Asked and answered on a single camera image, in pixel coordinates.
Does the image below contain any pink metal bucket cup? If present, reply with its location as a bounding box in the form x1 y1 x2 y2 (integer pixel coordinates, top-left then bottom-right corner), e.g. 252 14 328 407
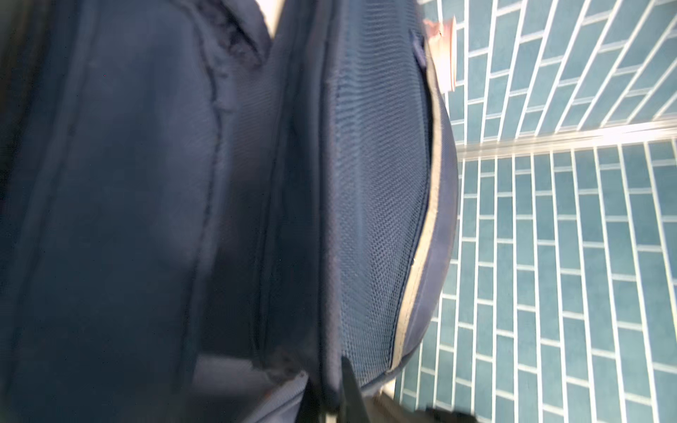
423 17 458 93

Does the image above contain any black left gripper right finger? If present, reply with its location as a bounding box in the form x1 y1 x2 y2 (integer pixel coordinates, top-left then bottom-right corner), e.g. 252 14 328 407
338 357 370 423

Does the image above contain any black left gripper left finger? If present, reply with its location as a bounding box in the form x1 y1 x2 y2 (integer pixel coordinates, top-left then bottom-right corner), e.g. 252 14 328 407
297 382 324 423

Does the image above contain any navy blue student backpack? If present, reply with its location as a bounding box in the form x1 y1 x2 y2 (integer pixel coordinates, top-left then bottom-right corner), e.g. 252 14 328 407
1 1 458 422

